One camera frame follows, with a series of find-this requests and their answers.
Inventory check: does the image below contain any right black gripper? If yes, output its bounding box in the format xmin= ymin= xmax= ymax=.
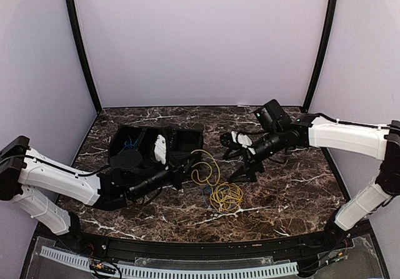
xmin=223 ymin=128 xmax=285 ymax=183

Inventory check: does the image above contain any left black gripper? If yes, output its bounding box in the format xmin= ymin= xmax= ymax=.
xmin=129 ymin=151 xmax=199 ymax=201

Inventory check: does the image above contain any black three-compartment bin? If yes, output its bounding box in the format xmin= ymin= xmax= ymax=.
xmin=108 ymin=125 xmax=203 ymax=168

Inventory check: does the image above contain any blue cable bundle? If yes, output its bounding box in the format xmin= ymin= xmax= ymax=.
xmin=201 ymin=185 xmax=219 ymax=211

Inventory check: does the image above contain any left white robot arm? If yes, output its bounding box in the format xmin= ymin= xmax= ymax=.
xmin=1 ymin=136 xmax=201 ymax=251

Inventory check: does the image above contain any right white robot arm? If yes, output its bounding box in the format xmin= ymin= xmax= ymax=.
xmin=220 ymin=99 xmax=399 ymax=250

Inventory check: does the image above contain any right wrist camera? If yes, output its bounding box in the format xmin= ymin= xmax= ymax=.
xmin=220 ymin=131 xmax=253 ymax=149

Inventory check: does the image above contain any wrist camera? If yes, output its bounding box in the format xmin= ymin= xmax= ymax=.
xmin=220 ymin=131 xmax=253 ymax=149
xmin=153 ymin=134 xmax=168 ymax=165

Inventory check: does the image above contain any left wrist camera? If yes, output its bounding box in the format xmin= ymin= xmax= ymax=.
xmin=153 ymin=134 xmax=168 ymax=165

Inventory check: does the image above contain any black front rail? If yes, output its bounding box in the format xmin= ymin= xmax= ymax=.
xmin=51 ymin=232 xmax=328 ymax=260

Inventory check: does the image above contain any white slotted cable duct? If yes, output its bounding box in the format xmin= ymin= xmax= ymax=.
xmin=40 ymin=246 xmax=298 ymax=278

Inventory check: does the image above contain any right black frame post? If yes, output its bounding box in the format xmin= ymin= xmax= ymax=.
xmin=302 ymin=0 xmax=337 ymax=112

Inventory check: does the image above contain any black frame post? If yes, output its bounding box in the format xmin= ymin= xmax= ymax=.
xmin=65 ymin=0 xmax=103 ymax=114
xmin=302 ymin=0 xmax=337 ymax=112

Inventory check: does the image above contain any left black frame post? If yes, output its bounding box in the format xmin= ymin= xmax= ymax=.
xmin=65 ymin=0 xmax=103 ymax=114

